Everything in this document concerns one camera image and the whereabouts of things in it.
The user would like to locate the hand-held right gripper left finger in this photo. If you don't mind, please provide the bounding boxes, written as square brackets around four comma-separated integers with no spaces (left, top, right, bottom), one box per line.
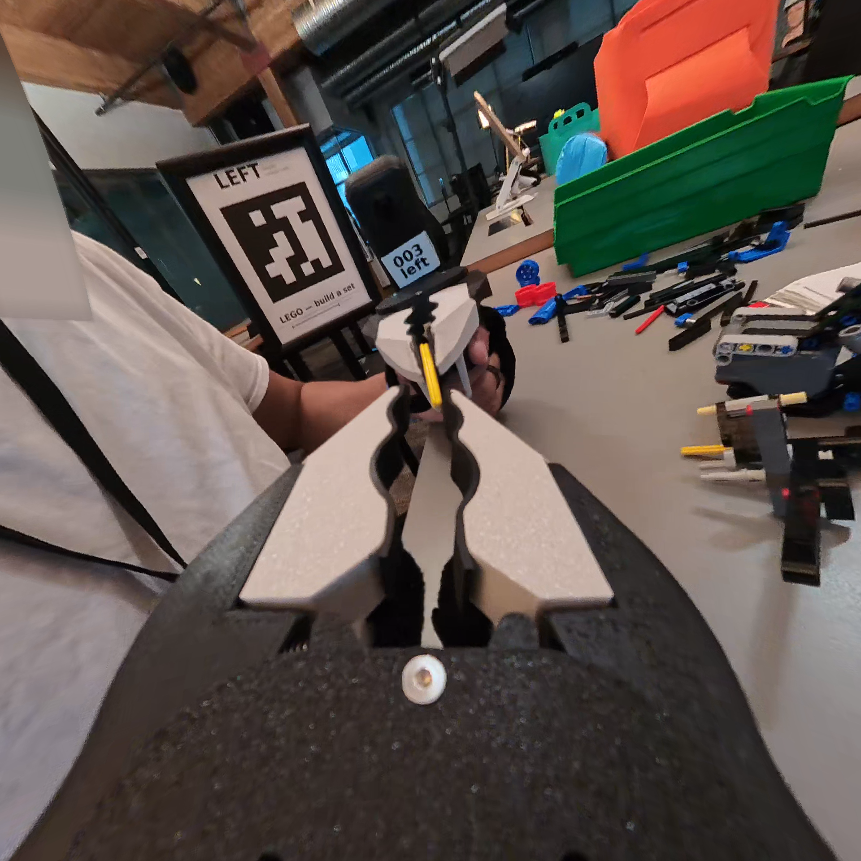
[239,385,411,640]

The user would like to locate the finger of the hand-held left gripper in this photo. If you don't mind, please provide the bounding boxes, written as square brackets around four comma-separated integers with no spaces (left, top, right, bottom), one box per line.
[422,284,482,374]
[374,309,435,408]

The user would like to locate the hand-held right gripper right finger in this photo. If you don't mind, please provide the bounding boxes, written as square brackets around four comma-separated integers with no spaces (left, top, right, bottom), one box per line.
[440,389,615,626]

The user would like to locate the yellow lego axle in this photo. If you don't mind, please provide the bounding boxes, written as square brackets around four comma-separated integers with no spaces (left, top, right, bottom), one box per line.
[418,343,444,410]

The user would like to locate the person's left forearm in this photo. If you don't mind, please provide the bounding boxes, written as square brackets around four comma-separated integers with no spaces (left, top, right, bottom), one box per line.
[252,366,404,453]

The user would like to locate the pile of long lego beams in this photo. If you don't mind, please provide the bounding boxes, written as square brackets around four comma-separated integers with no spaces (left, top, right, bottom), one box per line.
[494,202,808,352]

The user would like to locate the small black lego assembly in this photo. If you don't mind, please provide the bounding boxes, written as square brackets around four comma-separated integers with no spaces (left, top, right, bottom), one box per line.
[679,392,857,586]

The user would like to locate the large grey lego assembly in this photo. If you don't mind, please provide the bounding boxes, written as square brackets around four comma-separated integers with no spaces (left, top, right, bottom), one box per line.
[713,281,861,413]

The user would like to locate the lego instruction booklet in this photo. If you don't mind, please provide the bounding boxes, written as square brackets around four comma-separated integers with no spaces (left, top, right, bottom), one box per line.
[763,262,861,317]

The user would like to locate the person's left hand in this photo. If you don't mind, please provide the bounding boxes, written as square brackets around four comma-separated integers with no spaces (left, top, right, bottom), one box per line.
[464,326,507,416]

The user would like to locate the grey background table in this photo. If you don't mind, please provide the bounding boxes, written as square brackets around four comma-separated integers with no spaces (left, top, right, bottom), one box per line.
[461,175,559,266]

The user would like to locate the black framed marker sign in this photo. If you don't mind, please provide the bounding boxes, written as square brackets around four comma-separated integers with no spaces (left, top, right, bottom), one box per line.
[156,124,383,381]

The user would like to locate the light green plastic case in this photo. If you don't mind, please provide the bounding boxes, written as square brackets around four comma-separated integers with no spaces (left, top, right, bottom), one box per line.
[538,102,601,177]

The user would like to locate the hanging light panel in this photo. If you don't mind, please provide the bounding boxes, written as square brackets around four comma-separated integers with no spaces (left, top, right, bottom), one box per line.
[439,3,510,76]

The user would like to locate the light blue plastic object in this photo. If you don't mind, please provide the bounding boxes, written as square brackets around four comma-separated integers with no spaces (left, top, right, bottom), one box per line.
[556,132,609,186]

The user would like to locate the green plastic bin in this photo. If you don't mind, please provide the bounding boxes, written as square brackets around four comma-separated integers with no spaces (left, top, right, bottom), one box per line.
[553,75,854,278]

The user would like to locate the orange plastic bin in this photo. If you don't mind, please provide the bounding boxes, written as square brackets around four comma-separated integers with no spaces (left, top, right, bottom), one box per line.
[594,0,783,161]

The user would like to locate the metal air duct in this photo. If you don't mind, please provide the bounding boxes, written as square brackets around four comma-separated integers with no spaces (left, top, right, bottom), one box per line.
[292,0,431,56]

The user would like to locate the thin black cord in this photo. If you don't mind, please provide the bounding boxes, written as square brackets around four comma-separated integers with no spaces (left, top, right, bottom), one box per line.
[0,526,179,581]

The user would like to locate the black shoulder strap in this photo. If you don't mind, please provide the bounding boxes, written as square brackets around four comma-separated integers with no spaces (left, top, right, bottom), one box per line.
[0,319,188,569]

